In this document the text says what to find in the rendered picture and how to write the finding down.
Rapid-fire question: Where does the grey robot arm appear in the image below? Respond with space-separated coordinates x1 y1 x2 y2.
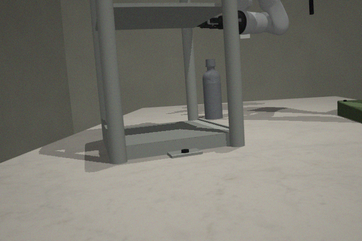
237 0 289 35

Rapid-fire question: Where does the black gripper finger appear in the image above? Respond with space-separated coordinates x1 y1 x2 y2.
207 16 241 27
197 21 223 29

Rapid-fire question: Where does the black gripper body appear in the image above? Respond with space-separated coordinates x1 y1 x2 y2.
214 11 247 34

